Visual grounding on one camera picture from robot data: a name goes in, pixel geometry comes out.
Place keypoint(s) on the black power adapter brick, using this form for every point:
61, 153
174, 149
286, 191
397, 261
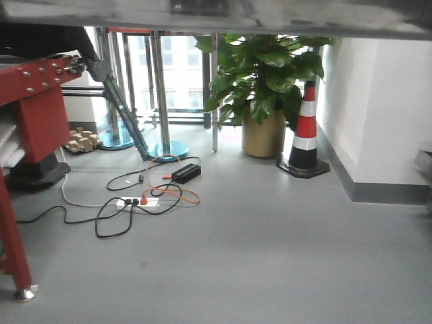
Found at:
186, 173

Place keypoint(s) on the chrome stanchion with blue base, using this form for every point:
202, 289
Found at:
166, 150

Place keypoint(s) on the gold plant pot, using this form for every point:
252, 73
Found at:
264, 140

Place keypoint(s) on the white power strip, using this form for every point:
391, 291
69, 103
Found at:
127, 202

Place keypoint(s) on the red white traffic cone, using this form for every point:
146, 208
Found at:
303, 161

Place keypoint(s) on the green potted plant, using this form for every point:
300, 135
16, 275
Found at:
258, 73

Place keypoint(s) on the wooden blocks pile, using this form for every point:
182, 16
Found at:
82, 141

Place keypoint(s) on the black slanted conveyor leg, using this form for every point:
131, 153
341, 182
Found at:
100, 71

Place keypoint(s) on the red metal machine frame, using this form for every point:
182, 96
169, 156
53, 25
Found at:
34, 90

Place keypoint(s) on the stainless steel shelf rail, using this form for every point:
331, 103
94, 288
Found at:
406, 20

